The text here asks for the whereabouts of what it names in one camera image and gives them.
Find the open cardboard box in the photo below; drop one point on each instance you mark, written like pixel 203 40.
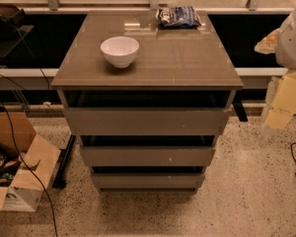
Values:
pixel 17 135

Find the black table leg bar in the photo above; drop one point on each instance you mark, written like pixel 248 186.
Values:
pixel 59 180

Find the grey bottom drawer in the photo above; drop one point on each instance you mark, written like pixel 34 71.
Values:
pixel 148 181

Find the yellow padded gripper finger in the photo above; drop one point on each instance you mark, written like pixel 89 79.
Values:
pixel 280 102

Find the snack packets in box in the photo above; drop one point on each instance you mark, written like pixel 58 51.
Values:
pixel 8 169

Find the blue snack bag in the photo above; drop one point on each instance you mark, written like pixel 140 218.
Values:
pixel 178 17

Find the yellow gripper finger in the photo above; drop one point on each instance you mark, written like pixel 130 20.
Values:
pixel 268 44

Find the grey top drawer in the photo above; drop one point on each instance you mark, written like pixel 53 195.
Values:
pixel 92 121

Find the grey drawer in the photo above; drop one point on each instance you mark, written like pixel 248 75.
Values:
pixel 147 156
pixel 92 121
pixel 148 181

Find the grey drawer cabinet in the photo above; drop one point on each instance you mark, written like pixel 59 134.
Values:
pixel 173 69

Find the dark shelf at left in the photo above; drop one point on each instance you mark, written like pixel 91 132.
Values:
pixel 12 29

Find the grey middle drawer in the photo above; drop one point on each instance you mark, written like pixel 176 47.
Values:
pixel 147 156

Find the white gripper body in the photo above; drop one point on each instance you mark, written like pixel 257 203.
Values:
pixel 293 44

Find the white ceramic bowl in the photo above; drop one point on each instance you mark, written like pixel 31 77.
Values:
pixel 120 51

